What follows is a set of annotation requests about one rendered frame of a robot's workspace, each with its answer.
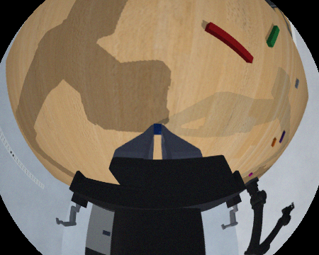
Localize small blue block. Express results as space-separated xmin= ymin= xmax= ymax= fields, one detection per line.
xmin=154 ymin=124 xmax=162 ymax=135

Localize green rod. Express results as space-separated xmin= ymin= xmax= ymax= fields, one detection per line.
xmin=267 ymin=25 xmax=280 ymax=47

